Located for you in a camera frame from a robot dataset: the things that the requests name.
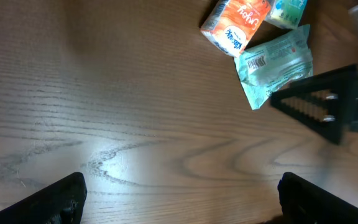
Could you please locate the teal tissue pack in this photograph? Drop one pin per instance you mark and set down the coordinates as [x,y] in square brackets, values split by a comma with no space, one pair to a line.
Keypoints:
[285,14]

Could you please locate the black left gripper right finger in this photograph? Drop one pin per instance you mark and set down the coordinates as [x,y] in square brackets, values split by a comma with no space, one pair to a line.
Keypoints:
[304,202]

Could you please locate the orange tissue pack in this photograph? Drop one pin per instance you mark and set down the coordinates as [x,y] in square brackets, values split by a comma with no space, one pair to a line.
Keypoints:
[233,23]

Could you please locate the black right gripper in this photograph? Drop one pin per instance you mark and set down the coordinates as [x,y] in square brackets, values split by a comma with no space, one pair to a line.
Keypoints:
[319,102]

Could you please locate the teal wet wipe packet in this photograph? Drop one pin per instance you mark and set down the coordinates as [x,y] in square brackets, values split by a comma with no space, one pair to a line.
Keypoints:
[267,67]

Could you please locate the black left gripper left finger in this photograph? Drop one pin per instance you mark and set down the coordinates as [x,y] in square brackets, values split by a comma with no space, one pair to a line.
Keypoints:
[60,202]

